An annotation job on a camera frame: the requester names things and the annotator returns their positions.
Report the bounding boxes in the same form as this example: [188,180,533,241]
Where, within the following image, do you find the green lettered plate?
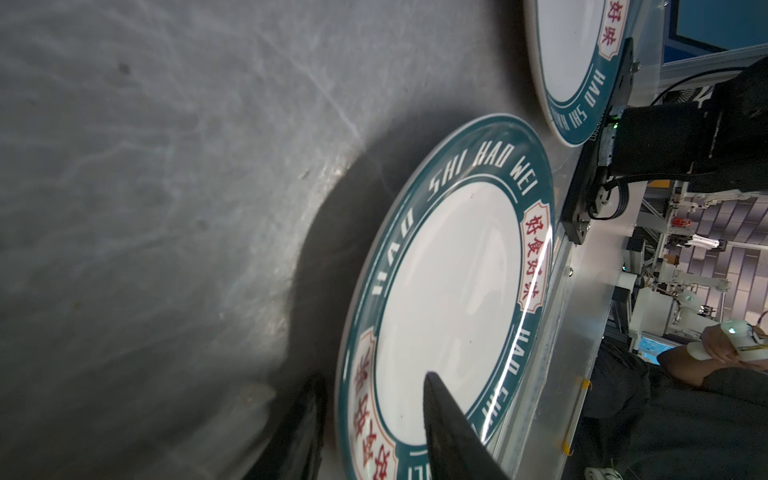
[523,0,636,147]
[335,114,555,479]

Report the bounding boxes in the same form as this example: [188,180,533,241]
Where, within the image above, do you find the white handheld device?
[686,320,767,366]

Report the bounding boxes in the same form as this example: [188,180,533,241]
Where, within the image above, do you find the aluminium front rail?
[489,1,644,479]

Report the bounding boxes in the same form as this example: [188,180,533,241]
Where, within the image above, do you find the seated person dark clothes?
[562,326,767,479]

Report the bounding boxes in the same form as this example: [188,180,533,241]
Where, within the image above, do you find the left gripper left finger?
[243,374,327,480]

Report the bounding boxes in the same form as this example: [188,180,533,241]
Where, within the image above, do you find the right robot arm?
[603,58,767,193]

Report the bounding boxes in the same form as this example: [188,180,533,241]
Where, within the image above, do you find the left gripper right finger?
[423,372,507,480]

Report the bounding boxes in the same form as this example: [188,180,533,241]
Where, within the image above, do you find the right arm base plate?
[561,38,634,245]

